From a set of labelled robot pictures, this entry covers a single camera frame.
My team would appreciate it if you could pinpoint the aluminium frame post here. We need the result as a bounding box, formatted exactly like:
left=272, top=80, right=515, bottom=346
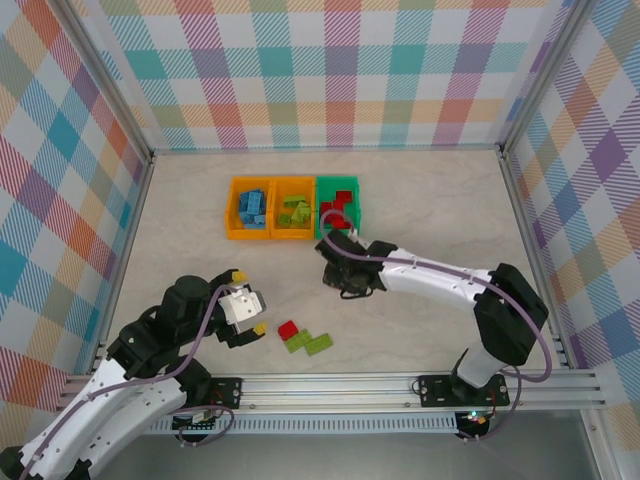
left=499, top=0, right=599, bottom=151
left=52, top=0, right=154, bottom=161

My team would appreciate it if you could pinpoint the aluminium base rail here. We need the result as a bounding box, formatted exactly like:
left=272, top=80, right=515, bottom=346
left=59, top=372, right=609, bottom=415

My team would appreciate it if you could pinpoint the orange bin with green bricks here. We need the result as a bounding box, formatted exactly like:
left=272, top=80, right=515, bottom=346
left=271, top=175, right=319, bottom=240

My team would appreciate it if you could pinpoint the white slotted cable duct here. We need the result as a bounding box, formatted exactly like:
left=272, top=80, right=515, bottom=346
left=149, top=417, right=459, bottom=435

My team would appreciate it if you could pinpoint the green plastic bin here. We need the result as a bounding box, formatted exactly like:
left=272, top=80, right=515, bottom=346
left=314, top=174, right=362, bottom=240

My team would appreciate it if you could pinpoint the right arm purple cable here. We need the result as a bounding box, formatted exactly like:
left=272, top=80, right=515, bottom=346
left=319, top=209, right=554, bottom=444

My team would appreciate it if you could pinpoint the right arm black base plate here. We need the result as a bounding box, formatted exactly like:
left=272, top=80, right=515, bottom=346
left=417, top=373, right=511, bottom=409

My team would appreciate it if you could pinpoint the aluminium table edge rail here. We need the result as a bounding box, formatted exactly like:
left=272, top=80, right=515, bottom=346
left=88, top=152, right=156, bottom=376
left=149, top=143, right=506, bottom=157
left=499, top=149, right=576, bottom=374

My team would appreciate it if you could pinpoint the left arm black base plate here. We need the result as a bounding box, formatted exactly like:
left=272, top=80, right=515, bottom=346
left=199, top=375, right=244, bottom=412

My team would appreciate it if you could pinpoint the orange bin with blue bricks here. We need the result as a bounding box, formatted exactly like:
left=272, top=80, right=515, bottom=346
left=224, top=175, right=275, bottom=241

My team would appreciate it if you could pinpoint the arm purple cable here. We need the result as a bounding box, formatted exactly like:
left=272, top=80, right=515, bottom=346
left=319, top=209, right=554, bottom=444
left=19, top=285, right=236, bottom=479

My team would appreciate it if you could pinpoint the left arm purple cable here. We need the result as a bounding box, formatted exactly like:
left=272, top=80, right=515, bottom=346
left=19, top=285, right=236, bottom=479

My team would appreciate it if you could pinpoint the right gripper thin black cable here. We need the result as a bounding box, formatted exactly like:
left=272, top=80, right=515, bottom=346
left=338, top=284, right=377, bottom=302

